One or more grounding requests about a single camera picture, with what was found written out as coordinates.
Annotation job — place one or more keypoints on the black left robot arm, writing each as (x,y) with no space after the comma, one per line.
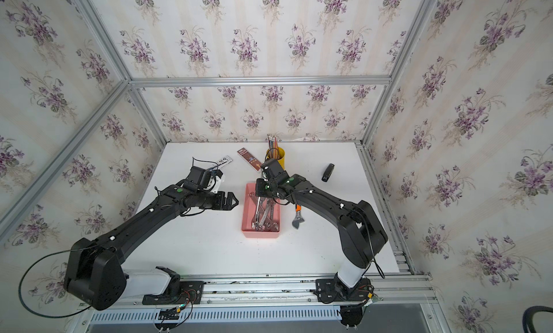
(94,272)

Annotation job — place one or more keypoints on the brown pencil box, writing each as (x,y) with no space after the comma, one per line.
(253,161)

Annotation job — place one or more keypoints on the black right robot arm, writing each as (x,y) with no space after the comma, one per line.
(362,235)

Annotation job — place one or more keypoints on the long silver combination wrench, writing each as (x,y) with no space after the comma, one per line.
(264,217)

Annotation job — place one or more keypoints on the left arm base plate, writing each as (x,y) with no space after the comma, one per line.
(177,294)

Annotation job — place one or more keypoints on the orange handled adjustable wrench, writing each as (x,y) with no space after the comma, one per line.
(298,220)

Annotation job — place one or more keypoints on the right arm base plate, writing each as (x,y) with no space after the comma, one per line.
(343,290)

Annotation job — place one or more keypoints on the pink plastic storage box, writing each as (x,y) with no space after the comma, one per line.
(248,212)

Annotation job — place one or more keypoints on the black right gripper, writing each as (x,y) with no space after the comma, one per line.
(258,188)

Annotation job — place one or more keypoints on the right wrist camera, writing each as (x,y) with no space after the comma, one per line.
(272,171)

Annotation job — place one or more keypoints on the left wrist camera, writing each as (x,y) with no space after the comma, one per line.
(200,179)

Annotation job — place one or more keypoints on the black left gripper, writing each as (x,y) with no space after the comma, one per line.
(220,205)

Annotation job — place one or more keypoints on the bundle of coloured pencils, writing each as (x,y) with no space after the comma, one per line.
(273,143)

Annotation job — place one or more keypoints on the aluminium mounting rail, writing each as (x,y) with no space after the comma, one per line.
(272,291)

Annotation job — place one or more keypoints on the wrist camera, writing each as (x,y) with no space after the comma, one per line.
(200,179)
(272,171)

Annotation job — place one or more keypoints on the yellow pencil cup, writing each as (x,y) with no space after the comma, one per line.
(281,159)

